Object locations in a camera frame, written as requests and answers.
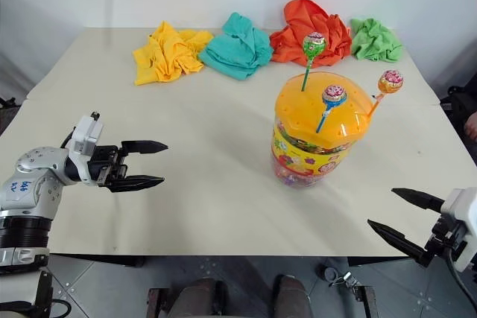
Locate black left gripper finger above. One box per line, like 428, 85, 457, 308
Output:
107, 175, 166, 194
119, 140, 169, 156

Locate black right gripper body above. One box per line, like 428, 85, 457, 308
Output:
424, 213, 469, 259

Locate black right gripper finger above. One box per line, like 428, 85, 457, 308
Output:
367, 219, 435, 268
391, 187, 446, 215

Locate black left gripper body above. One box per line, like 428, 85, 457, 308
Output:
87, 144, 130, 188

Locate orange wrapped lollipop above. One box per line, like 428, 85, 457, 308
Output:
367, 69, 405, 116

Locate blue wrapped lollipop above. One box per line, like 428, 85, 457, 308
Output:
315, 84, 349, 134

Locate lollipop jar with orange lid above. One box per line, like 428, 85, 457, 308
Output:
271, 71, 374, 189

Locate green wrapped lollipop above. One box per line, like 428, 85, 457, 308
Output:
300, 31, 328, 93

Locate black caster with clamp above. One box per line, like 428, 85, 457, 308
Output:
322, 264, 359, 289

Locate crumpled yellow cloth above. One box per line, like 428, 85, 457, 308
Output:
133, 20, 215, 86

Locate dark seated bystander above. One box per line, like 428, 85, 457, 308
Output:
439, 71, 477, 167

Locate dark rounded shape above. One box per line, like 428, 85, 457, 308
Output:
169, 276, 229, 318
273, 274, 312, 318

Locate crumpled teal cloth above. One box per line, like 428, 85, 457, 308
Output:
198, 11, 274, 81

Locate crumpled green cloth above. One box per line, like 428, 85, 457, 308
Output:
349, 16, 405, 63

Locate crumpled orange cloth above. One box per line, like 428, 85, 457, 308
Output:
268, 0, 353, 69

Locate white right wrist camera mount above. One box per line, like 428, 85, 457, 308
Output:
439, 186, 477, 273

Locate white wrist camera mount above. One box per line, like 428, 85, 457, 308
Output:
439, 186, 477, 273
69, 111, 106, 156

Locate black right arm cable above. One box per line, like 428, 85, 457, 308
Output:
446, 249, 477, 301

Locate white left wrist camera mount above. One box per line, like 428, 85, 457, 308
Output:
69, 111, 106, 156

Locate dark metal bracket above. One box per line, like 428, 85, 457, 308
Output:
351, 284, 379, 318

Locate brown metal frame piece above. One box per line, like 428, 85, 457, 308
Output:
146, 287, 169, 318

